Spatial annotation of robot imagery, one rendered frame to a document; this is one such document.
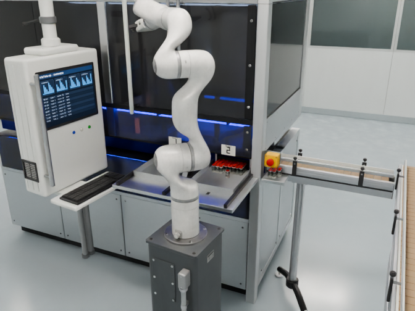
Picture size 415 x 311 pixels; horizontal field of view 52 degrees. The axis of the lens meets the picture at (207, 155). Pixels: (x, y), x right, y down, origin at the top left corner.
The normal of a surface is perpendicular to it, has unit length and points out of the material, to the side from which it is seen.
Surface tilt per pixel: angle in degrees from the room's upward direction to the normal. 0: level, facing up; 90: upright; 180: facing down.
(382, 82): 90
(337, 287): 0
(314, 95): 90
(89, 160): 90
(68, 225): 90
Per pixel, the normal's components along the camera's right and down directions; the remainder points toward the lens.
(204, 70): 0.35, 0.44
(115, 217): -0.41, 0.33
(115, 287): 0.00, -0.93
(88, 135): 0.86, 0.18
